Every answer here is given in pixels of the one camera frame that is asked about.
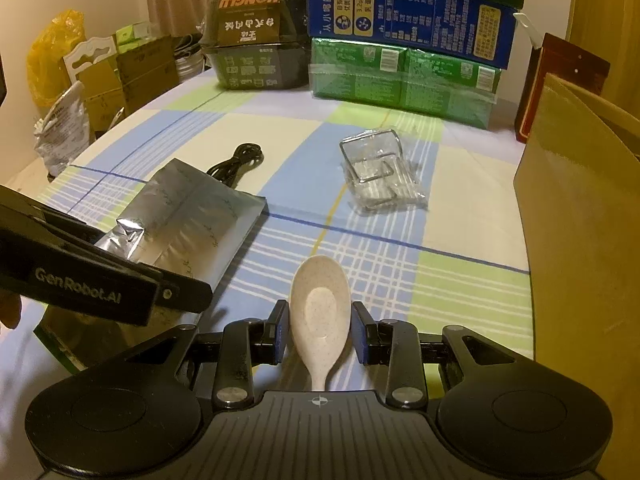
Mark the brown wooden door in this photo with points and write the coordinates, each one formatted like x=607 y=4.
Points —
x=610 y=29

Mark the open brown cardboard box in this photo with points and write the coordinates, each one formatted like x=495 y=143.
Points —
x=577 y=187

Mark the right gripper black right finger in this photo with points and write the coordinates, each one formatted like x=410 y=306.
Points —
x=396 y=345

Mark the beige plastic spoon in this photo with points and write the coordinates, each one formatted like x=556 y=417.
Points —
x=320 y=316

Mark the crumpled white printed bag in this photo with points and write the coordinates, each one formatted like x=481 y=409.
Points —
x=64 y=132

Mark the blue milk carton box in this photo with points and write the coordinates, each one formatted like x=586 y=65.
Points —
x=474 y=30

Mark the clear bag with wire rack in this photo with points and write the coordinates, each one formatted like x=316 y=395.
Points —
x=378 y=173

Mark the black noodle bowl pack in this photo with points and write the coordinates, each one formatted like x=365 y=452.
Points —
x=257 y=44

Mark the yellow plastic bag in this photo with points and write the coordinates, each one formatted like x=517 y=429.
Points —
x=46 y=73

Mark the silver foil bag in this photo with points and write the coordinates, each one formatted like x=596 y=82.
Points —
x=183 y=221

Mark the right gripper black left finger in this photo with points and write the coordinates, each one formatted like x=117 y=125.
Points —
x=244 y=345

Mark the brown cardboard box on sofa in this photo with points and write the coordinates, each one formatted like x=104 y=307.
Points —
x=128 y=81

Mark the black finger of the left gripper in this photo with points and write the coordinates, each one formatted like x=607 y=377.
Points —
x=31 y=209
x=181 y=293

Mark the person's left hand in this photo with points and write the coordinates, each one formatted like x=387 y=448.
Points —
x=10 y=309

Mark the green wrapped drink pack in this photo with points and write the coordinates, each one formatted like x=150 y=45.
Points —
x=404 y=78

